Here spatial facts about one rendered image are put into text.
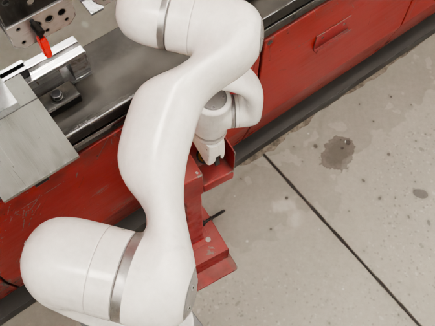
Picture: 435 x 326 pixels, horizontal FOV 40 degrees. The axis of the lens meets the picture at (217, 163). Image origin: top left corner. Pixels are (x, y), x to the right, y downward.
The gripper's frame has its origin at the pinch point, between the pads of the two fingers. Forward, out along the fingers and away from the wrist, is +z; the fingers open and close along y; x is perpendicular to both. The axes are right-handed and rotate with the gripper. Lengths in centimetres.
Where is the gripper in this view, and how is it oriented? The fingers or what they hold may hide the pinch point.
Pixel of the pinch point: (207, 154)
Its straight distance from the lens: 156.9
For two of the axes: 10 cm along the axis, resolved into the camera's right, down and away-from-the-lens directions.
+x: 8.7, -4.4, 2.2
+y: 4.9, 8.2, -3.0
